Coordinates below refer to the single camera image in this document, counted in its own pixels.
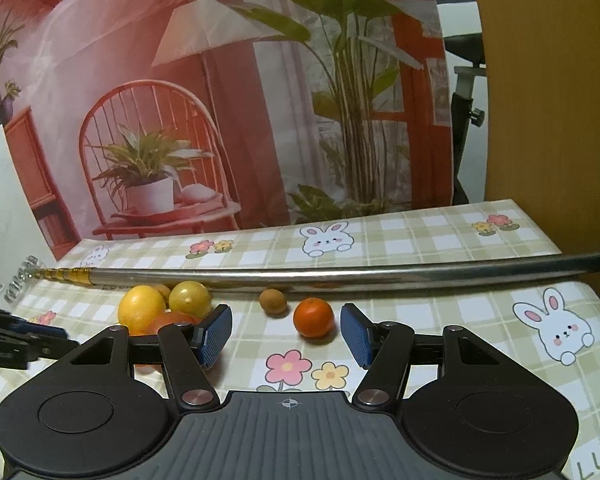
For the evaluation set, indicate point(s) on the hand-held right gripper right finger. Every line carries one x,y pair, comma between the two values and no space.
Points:
357,335

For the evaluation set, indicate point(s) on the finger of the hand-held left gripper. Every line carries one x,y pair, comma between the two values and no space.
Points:
40,331
25,350

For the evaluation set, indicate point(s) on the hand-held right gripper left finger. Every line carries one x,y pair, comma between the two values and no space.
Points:
215,335

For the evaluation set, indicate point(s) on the red apple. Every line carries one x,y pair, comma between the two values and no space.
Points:
172,319

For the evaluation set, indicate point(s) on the small orange tangerine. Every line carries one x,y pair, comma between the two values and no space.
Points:
314,317

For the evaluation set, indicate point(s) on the brown longan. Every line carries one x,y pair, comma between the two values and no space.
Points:
272,302

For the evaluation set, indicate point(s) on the large yellow orange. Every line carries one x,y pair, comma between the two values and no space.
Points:
140,307

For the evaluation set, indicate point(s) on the glass ashtray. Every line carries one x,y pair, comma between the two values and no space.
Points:
30,267

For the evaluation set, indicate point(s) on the telescopic metal pole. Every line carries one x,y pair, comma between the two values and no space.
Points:
330,276

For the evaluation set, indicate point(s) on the checkered bunny tablecloth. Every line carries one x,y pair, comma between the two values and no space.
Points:
430,310

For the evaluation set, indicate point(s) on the printed room scene backdrop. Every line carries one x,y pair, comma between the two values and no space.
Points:
255,110

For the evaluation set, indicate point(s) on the black exercise bike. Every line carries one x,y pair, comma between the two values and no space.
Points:
462,100

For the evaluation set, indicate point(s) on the wooden board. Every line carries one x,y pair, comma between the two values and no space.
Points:
555,110

